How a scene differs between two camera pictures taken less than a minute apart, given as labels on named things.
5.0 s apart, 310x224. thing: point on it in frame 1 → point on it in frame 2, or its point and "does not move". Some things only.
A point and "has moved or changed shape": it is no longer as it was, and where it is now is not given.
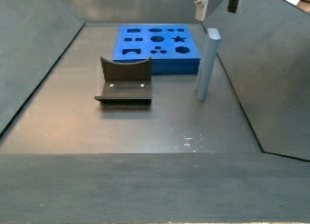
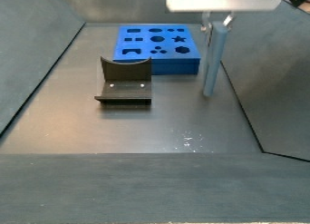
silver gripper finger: x=201 y=4 → x=205 y=21
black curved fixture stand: x=127 y=83 does not move
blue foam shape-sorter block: x=169 y=44 does not move
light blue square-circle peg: x=210 y=48 has moved or changed shape
